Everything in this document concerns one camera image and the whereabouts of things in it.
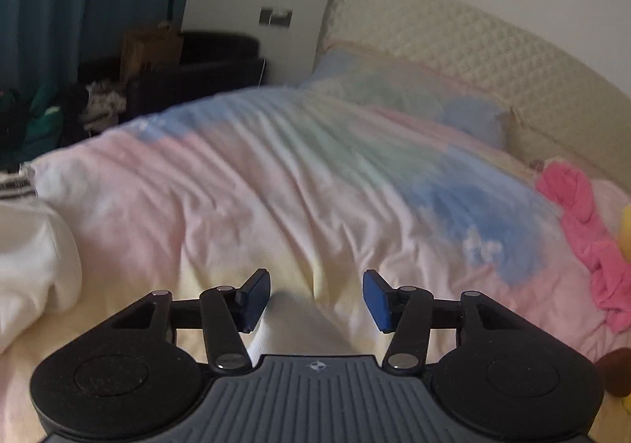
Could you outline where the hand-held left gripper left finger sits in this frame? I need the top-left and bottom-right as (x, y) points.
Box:
(107, 269), (271, 373)

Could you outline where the white garment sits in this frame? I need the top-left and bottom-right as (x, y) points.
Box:
(0, 199), (83, 356)

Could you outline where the metal wall switch plate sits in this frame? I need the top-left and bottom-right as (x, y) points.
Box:
(259, 7), (293, 28)

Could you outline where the black bedside cabinet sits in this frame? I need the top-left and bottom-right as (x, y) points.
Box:
(78, 31), (270, 122)

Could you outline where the black white striped cloth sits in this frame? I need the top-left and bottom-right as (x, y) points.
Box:
(0, 166), (39, 201)

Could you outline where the pink fluffy cloth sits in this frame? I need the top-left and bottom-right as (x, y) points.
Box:
(535, 157), (631, 334)

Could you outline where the green bag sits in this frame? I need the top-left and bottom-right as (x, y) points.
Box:
(24, 87), (64, 154)

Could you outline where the pastel tie-dye duvet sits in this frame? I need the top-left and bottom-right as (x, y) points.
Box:
(0, 83), (631, 443)

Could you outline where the cream quilted headboard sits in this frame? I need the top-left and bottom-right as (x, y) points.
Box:
(314, 0), (631, 183)

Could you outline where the pastel tie-dye pillow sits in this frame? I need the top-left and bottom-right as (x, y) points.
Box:
(297, 41), (512, 151)

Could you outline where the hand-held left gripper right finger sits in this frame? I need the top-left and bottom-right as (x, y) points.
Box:
(362, 269), (525, 374)

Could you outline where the brown paper bag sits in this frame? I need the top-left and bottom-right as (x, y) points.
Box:
(119, 23), (185, 85)

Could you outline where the brown plush toy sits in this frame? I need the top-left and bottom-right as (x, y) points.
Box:
(596, 347), (631, 400)

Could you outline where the yellow plush toy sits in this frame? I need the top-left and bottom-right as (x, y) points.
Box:
(615, 205), (631, 267)

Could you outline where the white and black clothes pile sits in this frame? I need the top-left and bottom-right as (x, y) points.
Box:
(80, 79), (128, 129)

